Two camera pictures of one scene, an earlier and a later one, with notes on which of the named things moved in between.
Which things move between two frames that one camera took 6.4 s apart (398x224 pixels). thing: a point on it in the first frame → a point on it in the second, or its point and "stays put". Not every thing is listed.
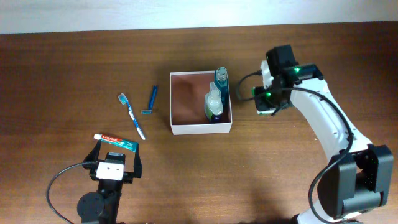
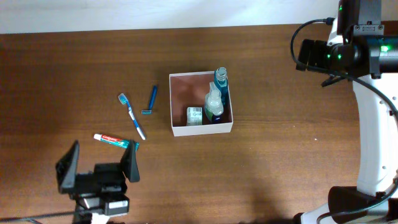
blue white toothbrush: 124,100 stays put
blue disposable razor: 145,112 stays put
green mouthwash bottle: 222,80 stays put
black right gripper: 260,91 → 317,49
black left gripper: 127,177 → 129,165
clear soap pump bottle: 213,101 stays put
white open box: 188,91 stays put
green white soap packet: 262,107 → 194,116
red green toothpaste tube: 126,144 stays put
